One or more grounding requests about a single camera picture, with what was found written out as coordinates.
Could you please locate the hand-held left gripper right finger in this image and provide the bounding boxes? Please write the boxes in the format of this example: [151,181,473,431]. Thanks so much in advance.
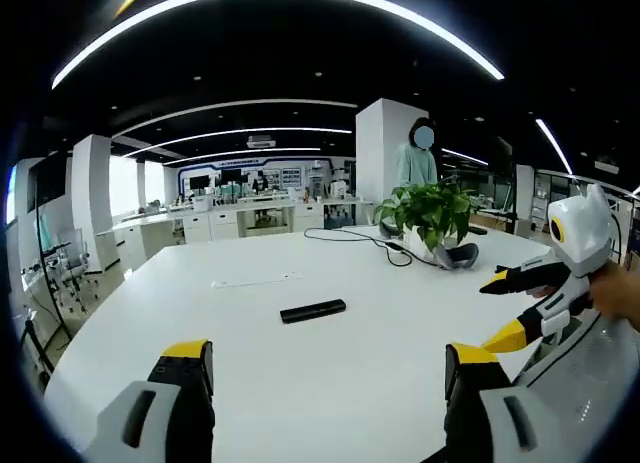
[443,342,589,463]

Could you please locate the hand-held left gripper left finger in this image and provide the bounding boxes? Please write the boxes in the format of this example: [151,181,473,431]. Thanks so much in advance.
[82,338,217,463]

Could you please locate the black remote control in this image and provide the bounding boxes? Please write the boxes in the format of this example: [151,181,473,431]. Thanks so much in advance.
[279,298,347,325]

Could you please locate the person's right hand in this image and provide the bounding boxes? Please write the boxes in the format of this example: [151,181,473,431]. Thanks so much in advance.
[587,260,640,329]

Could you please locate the white mesh office chair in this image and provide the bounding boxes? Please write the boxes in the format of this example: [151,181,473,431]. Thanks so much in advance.
[512,312,640,434]

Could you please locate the grey curved headset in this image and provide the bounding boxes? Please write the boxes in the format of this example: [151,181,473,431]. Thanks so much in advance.
[432,243,480,272]

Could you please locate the short straight ceiling light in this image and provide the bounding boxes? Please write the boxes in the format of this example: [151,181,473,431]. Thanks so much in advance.
[535,117,574,177]

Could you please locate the black light stand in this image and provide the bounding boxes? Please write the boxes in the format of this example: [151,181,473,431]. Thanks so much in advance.
[494,135,521,234]

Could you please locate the green potted plant white pot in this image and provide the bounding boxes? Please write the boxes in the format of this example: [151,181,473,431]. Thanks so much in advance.
[373,180,481,257]

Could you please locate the grey office chair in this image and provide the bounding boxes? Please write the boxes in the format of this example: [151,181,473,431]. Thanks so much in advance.
[49,227,101,304]

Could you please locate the black tripod stand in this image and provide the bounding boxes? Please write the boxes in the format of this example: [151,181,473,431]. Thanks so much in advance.
[27,182,75,344]

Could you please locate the white table socket panel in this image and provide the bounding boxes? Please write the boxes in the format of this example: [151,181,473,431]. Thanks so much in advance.
[209,270,305,289]

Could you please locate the wide white square pillar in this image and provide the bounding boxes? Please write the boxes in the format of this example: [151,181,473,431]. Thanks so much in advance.
[354,98,431,229]

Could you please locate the white counter cabinets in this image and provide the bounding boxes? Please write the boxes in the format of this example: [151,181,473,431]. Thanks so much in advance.
[97,197,376,274]

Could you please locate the slim white pillar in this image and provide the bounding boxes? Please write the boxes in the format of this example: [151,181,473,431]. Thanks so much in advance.
[71,134,121,274]

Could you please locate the thin curved ceiling light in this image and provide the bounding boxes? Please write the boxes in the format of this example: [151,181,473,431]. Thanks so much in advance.
[112,98,359,139]

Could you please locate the long curved ceiling light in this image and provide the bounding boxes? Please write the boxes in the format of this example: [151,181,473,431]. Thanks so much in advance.
[52,0,505,90]

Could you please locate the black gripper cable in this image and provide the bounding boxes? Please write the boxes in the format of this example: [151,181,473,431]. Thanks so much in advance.
[607,215,627,264]

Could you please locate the black table cable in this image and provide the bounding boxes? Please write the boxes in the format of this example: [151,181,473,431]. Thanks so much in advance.
[303,226,441,269]

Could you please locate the black wall monitor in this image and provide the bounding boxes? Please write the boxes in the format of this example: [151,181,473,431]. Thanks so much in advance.
[27,153,69,204]

